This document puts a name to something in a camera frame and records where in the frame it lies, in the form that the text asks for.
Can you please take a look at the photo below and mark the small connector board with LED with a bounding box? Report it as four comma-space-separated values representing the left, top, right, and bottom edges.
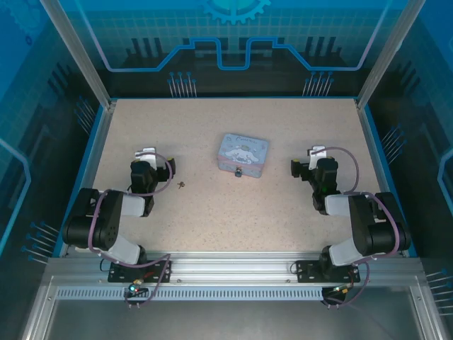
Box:
127, 282, 149, 298
331, 282, 355, 295

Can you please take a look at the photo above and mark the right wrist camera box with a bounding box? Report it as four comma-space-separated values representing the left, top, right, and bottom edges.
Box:
306, 144, 327, 171

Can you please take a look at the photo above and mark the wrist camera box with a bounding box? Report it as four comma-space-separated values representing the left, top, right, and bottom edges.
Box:
306, 144, 327, 171
134, 146, 157, 167

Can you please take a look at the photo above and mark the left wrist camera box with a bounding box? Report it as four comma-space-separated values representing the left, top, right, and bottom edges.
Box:
134, 146, 157, 167

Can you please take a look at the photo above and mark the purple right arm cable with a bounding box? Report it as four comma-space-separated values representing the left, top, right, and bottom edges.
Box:
320, 147, 403, 309

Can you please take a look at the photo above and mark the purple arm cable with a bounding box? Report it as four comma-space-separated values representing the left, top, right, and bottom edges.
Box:
87, 152, 174, 310
320, 147, 403, 309

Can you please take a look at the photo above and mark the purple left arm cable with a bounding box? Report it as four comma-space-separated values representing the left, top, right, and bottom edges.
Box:
87, 152, 174, 310

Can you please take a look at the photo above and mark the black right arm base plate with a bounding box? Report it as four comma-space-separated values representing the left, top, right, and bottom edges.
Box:
295, 259, 362, 284

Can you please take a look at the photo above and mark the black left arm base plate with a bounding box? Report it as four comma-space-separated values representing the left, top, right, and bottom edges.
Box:
108, 259, 173, 284

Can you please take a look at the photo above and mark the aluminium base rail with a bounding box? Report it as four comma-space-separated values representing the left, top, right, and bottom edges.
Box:
45, 250, 423, 288

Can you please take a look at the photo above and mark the slotted grey cable duct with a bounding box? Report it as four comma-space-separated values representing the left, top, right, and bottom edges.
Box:
55, 287, 327, 300

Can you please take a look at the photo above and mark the aluminium frame post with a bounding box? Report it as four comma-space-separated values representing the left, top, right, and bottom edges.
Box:
355, 0, 428, 110
40, 0, 118, 110

